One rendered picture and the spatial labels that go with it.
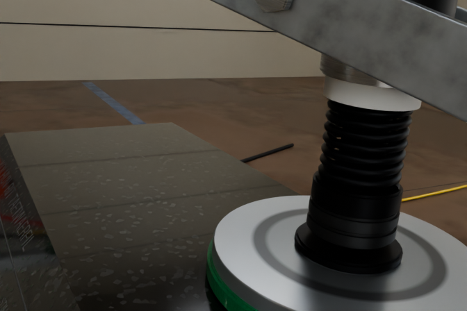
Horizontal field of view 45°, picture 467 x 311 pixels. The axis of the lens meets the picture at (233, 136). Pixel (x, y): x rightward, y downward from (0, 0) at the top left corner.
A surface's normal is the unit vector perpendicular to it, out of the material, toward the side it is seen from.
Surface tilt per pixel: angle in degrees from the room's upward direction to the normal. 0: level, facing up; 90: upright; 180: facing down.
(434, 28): 90
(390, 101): 90
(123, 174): 0
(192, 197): 0
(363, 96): 90
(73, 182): 0
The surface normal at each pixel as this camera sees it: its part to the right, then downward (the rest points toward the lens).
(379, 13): -0.50, 0.20
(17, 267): -0.56, -0.64
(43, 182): 0.09, -0.96
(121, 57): 0.48, 0.29
